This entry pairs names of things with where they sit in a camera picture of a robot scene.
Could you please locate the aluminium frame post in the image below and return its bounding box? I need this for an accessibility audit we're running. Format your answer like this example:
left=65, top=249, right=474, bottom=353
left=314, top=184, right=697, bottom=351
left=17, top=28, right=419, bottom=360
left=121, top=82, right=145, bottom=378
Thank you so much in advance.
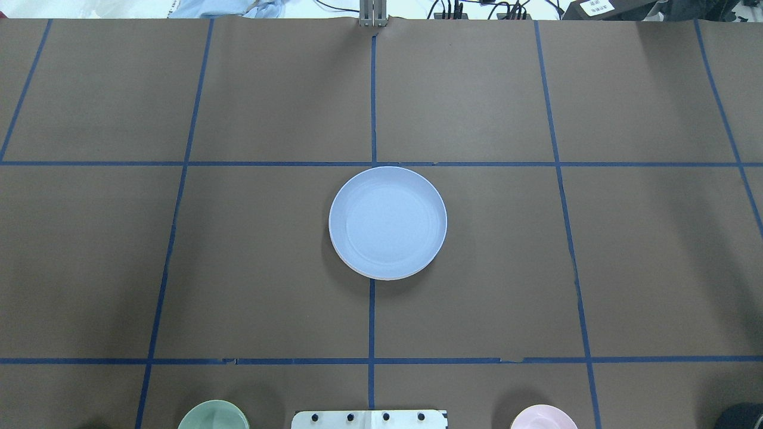
left=359, top=0, right=389, bottom=27

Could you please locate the blue plate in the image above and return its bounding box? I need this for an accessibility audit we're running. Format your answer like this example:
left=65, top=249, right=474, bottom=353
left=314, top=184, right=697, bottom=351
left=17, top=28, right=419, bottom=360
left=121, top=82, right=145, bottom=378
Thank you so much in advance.
left=328, top=166, right=449, bottom=257

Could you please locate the green bowl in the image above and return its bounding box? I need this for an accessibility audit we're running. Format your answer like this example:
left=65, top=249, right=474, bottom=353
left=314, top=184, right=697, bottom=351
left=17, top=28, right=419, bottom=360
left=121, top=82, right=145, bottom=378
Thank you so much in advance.
left=177, top=400, right=250, bottom=429

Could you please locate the dark pot with glass lid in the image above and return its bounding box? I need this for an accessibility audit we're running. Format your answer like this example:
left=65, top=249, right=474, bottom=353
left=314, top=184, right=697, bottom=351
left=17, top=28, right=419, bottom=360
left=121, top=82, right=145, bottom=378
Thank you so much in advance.
left=714, top=403, right=762, bottom=429

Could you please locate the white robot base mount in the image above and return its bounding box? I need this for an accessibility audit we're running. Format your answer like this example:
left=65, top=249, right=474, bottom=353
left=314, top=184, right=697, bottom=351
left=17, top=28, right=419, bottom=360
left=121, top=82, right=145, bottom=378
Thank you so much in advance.
left=291, top=409, right=449, bottom=428

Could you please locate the pink bowl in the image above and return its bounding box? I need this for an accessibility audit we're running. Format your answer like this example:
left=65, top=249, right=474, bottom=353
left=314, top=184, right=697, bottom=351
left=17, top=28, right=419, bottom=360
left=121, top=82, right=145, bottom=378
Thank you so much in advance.
left=510, top=404, right=578, bottom=429

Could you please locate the pink plate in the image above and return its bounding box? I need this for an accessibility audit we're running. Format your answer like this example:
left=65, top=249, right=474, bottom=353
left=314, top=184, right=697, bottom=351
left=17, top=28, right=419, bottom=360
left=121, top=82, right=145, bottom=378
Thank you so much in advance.
left=334, top=250, right=439, bottom=281

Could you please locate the light blue cloth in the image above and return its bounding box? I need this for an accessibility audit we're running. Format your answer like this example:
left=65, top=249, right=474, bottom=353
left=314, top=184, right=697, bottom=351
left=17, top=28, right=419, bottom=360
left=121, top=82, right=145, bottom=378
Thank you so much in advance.
left=168, top=1, right=284, bottom=19

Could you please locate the black box with label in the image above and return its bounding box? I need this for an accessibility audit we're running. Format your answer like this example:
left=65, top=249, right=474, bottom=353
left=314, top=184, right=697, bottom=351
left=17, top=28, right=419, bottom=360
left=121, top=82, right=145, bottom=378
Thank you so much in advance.
left=562, top=1, right=664, bottom=21

